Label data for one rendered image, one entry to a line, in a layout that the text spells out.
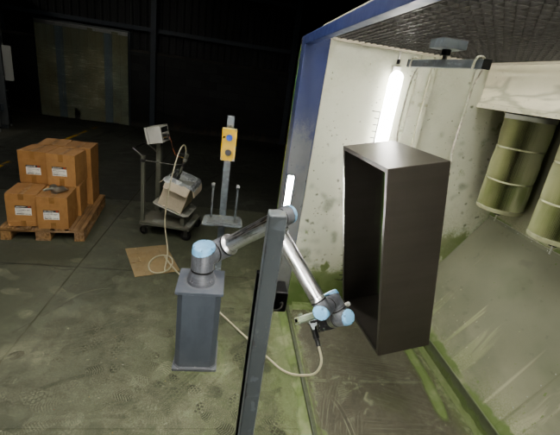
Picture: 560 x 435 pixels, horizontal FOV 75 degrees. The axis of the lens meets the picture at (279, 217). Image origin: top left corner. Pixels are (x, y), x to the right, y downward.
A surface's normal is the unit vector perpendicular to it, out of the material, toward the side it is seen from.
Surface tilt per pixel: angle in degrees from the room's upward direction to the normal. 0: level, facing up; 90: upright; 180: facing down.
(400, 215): 90
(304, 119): 90
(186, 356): 89
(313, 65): 90
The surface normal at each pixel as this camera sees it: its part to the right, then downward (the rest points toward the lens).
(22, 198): 0.25, 0.39
